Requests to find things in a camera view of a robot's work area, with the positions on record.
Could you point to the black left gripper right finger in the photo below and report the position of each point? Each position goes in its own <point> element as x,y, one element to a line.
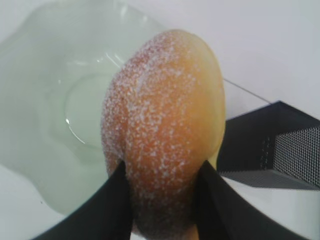
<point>225,210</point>

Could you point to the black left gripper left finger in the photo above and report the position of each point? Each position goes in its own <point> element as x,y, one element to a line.
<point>107,215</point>

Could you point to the sugared bread bun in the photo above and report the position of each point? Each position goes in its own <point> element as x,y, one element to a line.
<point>164,115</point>

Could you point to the black mesh pen holder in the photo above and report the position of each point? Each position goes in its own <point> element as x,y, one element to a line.
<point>276,146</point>

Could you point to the pale green glass plate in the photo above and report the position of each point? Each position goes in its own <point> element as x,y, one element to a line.
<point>54,72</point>

